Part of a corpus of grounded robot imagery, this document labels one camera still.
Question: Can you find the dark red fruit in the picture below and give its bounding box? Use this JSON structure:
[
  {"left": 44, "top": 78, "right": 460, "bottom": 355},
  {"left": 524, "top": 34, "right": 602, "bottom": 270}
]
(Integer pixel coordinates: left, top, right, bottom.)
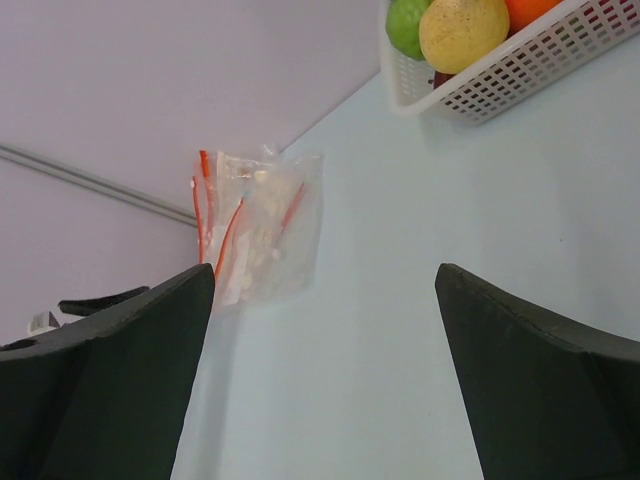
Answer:
[{"left": 433, "top": 71, "right": 454, "bottom": 89}]

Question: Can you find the pile of zip bags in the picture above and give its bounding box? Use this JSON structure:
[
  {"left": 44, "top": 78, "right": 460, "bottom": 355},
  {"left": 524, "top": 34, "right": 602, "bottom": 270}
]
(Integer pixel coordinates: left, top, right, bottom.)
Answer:
[{"left": 191, "top": 147, "right": 323, "bottom": 311}]

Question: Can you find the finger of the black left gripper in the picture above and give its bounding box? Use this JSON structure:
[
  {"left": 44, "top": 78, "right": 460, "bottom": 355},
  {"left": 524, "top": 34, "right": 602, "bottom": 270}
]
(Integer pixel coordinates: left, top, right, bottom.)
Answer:
[{"left": 58, "top": 286, "right": 150, "bottom": 316}]

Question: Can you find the light green guava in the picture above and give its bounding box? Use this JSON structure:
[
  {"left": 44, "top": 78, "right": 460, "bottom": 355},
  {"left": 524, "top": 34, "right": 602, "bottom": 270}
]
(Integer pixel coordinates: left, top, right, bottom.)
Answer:
[{"left": 385, "top": 0, "right": 432, "bottom": 61}]

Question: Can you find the orange tangerine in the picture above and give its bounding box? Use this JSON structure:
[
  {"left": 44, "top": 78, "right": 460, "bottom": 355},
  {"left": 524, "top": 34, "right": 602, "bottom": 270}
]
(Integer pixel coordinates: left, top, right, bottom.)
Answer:
[{"left": 505, "top": 0, "right": 561, "bottom": 34}]

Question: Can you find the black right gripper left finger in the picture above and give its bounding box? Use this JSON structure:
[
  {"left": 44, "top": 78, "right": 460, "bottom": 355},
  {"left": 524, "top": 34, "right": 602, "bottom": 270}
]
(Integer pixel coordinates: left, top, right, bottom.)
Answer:
[{"left": 1, "top": 264, "right": 215, "bottom": 479}]

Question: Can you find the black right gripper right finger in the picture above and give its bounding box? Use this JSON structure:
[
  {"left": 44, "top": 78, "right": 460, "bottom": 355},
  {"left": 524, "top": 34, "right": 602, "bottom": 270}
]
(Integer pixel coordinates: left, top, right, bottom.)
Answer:
[{"left": 435, "top": 264, "right": 639, "bottom": 479}]

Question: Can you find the yellow pear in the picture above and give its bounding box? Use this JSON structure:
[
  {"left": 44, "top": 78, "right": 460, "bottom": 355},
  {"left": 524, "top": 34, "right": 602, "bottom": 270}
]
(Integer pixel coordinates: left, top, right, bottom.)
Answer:
[{"left": 419, "top": 0, "right": 510, "bottom": 75}]

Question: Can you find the white plastic fruit basket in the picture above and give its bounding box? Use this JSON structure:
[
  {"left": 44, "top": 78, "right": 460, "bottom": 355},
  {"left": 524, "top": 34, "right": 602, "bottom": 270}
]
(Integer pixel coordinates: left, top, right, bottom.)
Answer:
[{"left": 378, "top": 0, "right": 639, "bottom": 125}]

